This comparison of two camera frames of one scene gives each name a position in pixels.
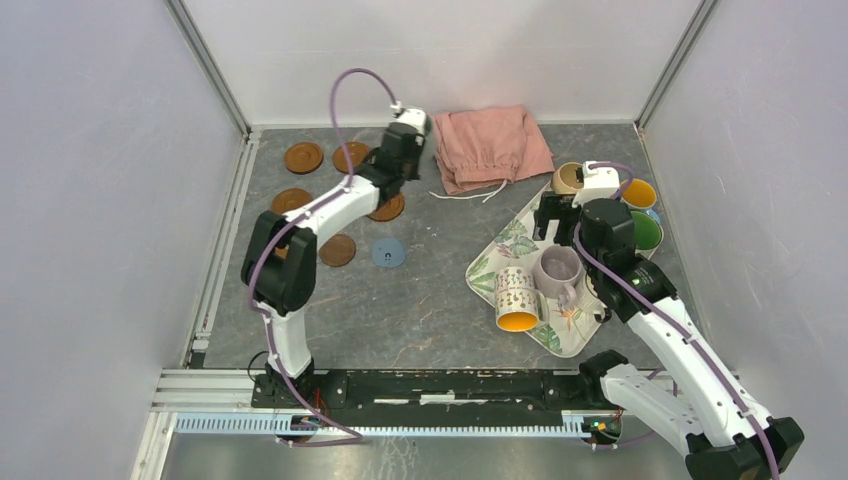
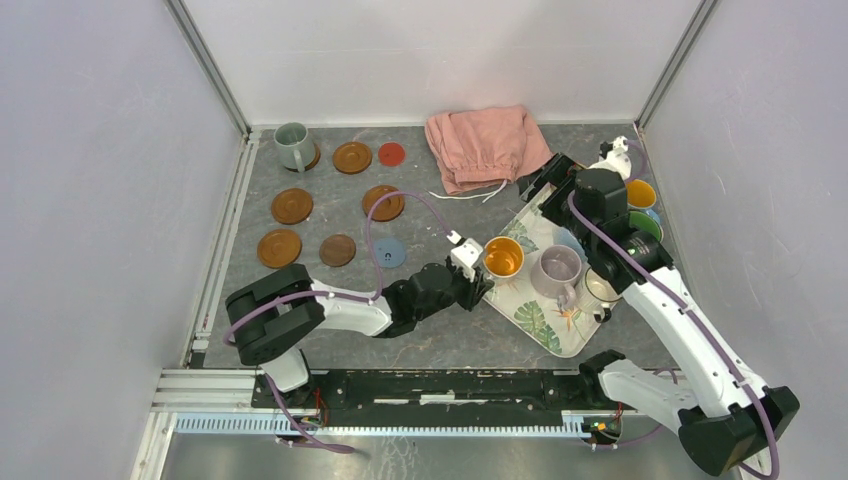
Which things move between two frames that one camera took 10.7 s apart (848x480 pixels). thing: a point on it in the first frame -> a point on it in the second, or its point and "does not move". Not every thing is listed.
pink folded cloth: [482, 148] does not move
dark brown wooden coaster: [337, 250] does not move
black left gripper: [418, 154] -> [473, 291]
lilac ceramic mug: [556, 272] does not move
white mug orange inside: [519, 306] -> [503, 257]
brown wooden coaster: [288, 199] does not move
